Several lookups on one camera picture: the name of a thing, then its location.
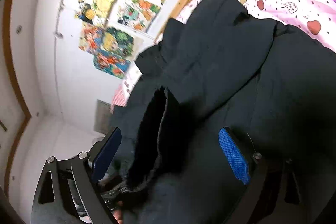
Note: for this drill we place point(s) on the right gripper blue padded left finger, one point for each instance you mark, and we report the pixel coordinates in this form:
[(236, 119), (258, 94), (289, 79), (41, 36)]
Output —
[(103, 152)]

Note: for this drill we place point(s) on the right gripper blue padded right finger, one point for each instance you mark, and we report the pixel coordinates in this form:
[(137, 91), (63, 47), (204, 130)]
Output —
[(240, 153)]

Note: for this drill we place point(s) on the large black coat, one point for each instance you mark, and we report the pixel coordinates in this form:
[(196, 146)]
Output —
[(176, 172)]

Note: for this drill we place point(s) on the red white checked pillow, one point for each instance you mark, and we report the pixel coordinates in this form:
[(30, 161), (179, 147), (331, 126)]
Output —
[(120, 97)]

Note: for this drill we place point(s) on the red hair girl drawing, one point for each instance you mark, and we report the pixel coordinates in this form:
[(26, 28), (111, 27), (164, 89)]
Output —
[(111, 63)]

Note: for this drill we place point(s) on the blond boy drawing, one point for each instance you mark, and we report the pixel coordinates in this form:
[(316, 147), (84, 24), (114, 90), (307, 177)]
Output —
[(118, 42)]

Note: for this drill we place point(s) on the orange hair girl drawing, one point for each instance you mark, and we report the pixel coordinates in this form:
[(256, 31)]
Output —
[(90, 38)]

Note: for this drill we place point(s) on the fruit drinks drawing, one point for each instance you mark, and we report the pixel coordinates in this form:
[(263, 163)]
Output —
[(136, 14)]

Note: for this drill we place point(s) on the moon and yellow drawing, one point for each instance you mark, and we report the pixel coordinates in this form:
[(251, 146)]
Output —
[(94, 12)]

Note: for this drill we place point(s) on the white wall conduit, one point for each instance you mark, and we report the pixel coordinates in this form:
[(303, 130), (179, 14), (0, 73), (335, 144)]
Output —
[(58, 36)]

